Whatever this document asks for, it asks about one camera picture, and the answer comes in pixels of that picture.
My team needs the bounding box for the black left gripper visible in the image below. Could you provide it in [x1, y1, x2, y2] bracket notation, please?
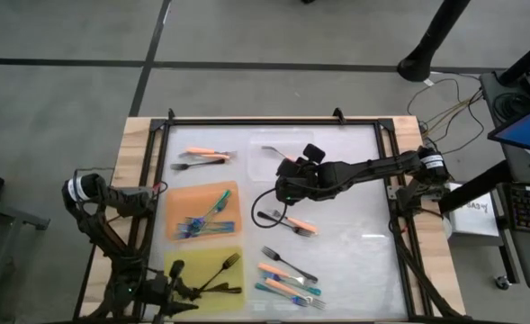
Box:
[142, 272, 202, 324]

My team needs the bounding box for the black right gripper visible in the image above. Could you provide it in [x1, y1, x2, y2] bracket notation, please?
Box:
[274, 159, 337, 206]

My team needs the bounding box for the yellow mat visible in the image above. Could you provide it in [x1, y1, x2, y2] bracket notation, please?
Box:
[162, 245, 247, 315]

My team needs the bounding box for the iridescent teal fork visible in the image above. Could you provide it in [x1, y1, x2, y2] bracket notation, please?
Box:
[174, 220, 238, 233]
[187, 188, 233, 229]
[199, 197, 229, 226]
[174, 224, 238, 240]
[254, 282, 311, 309]
[263, 271, 323, 297]

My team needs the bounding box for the clear plastic bin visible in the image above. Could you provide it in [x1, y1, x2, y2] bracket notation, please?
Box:
[247, 129, 316, 182]

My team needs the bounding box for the white glossy table cover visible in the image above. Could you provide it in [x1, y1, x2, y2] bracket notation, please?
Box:
[140, 123, 409, 321]

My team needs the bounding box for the orange mat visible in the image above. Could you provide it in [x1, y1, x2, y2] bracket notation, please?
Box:
[164, 180, 242, 242]

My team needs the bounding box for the black cart leg bar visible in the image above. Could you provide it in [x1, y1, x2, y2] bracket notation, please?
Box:
[438, 159, 513, 215]

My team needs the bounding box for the white labelled box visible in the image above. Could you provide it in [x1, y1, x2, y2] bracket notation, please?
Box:
[444, 182, 503, 239]

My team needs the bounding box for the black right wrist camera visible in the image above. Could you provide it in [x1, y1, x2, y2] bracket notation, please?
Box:
[302, 142, 327, 165]

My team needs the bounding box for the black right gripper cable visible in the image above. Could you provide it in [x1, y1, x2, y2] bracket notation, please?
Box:
[250, 187, 292, 230]

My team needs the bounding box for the black metal table frame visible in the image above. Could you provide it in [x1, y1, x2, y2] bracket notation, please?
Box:
[73, 115, 463, 323]

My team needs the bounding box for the floor cable bundle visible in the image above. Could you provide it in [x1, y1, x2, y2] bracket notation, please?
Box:
[406, 76, 489, 157]

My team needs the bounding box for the grey metal bench frame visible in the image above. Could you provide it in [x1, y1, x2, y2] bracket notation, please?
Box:
[0, 193, 52, 311]

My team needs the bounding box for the black stand post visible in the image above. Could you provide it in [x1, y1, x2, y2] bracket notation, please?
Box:
[396, 0, 472, 84]

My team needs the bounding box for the coiled black cable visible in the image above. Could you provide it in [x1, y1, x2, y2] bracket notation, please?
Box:
[492, 91, 526, 122]

